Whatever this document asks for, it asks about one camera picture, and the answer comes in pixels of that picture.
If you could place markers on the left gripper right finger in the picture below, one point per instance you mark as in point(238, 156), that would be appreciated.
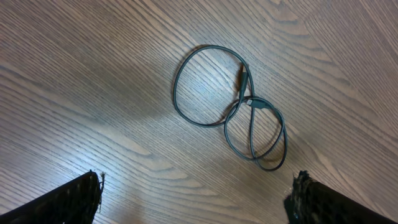
point(312, 202)

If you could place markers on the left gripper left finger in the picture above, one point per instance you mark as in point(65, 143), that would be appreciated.
point(74, 202)

